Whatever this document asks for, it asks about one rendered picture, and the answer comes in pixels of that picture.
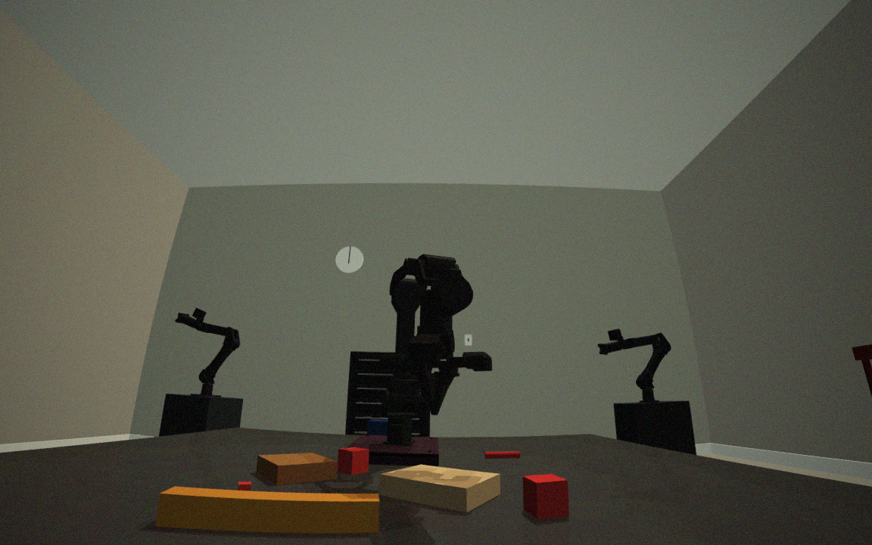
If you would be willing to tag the red flat bar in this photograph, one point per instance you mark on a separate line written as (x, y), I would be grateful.
(502, 454)

